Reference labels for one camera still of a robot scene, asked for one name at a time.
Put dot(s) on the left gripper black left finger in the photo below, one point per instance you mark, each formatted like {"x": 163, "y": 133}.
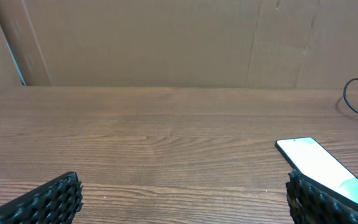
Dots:
{"x": 57, "y": 201}

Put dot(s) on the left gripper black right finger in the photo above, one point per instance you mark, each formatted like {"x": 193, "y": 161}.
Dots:
{"x": 312, "y": 203}

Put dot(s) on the blue Galaxy smartphone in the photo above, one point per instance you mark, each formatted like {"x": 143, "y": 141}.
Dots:
{"x": 319, "y": 166}

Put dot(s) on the brown cardboard backdrop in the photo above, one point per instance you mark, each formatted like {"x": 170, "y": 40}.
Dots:
{"x": 277, "y": 44}

